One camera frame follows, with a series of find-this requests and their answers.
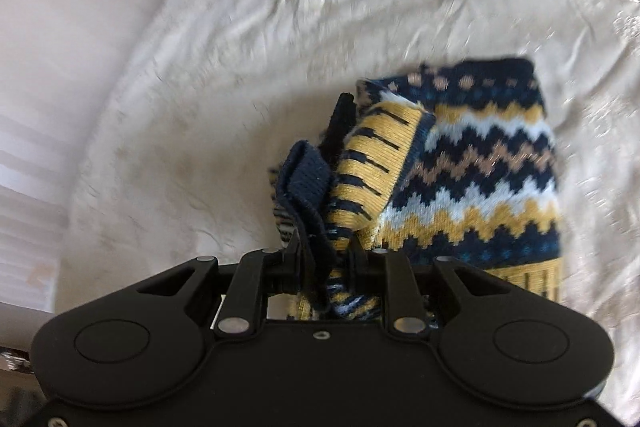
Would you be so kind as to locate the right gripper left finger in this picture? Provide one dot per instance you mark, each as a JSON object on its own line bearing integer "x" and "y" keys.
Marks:
{"x": 253, "y": 281}

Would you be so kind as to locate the navy yellow patterned knit sweater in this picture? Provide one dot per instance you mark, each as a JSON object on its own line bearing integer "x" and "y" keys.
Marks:
{"x": 444, "y": 161}

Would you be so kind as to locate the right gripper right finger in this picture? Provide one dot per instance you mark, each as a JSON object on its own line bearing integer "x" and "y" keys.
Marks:
{"x": 389, "y": 276}

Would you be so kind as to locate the white embroidered bedspread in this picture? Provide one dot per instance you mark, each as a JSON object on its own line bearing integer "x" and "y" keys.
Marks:
{"x": 217, "y": 91}

